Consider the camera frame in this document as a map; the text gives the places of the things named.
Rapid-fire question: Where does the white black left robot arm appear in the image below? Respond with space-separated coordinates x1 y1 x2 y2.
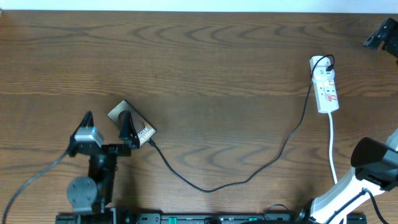
67 111 140 215

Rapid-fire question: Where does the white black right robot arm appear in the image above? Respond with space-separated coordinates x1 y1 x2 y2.
298 55 397 223

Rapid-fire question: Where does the black USB charging cable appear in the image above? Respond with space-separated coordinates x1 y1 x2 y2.
147 54 336 194

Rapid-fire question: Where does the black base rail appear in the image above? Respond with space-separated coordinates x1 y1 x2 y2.
55 212 368 224

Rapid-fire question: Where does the white power strip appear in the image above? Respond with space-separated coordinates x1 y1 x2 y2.
310 61 339 114

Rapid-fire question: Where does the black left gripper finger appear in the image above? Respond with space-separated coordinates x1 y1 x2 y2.
70 111 94 142
119 111 140 149

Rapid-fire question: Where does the white power strip cord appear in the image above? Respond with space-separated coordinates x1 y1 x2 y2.
328 112 348 224

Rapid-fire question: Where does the white USB charger plug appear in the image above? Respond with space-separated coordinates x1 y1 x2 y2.
310 55 335 81

